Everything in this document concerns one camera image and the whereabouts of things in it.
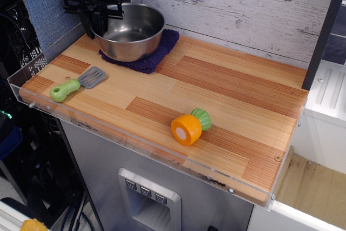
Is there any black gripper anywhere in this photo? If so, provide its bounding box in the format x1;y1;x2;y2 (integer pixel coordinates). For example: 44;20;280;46
63;0;124;39

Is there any stainless steel bowl pot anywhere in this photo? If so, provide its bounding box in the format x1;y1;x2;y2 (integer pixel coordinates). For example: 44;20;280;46
90;3;165;62

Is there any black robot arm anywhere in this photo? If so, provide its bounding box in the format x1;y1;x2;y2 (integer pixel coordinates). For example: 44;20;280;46
63;0;124;39

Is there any purple terry cloth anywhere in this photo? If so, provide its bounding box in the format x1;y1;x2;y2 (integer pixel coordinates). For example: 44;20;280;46
98;29;180;74

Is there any blue fabric panel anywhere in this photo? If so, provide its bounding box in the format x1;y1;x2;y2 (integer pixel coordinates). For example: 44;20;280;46
23;0;85;51

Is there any black plastic crate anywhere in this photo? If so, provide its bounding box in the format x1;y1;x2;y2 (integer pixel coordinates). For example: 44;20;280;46
1;1;42;66

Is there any orange toy carrot piece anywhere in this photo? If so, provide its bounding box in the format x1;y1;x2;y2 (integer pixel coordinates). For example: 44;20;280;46
170;108;211;146

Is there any clear acrylic table guard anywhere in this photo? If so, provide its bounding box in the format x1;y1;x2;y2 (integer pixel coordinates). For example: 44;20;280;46
10;36;308;207

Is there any grey toy fridge cabinet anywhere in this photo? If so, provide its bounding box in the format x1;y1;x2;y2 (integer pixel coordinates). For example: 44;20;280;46
62;122;253;230

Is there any silver ice dispenser panel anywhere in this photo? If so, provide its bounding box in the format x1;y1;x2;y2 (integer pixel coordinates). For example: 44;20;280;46
118;168;182;230

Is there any yellow object bottom left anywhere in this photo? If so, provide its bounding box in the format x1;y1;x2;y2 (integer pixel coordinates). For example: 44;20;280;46
20;219;48;231

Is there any white toy sink unit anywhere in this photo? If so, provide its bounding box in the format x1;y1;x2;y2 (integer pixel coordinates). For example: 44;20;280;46
248;61;345;230

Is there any toy spatula green handle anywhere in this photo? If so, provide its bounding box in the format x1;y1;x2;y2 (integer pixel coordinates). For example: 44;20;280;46
50;66;107;103

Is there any dark grey right post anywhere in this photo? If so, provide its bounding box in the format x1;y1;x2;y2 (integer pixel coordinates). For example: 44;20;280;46
302;0;343;90

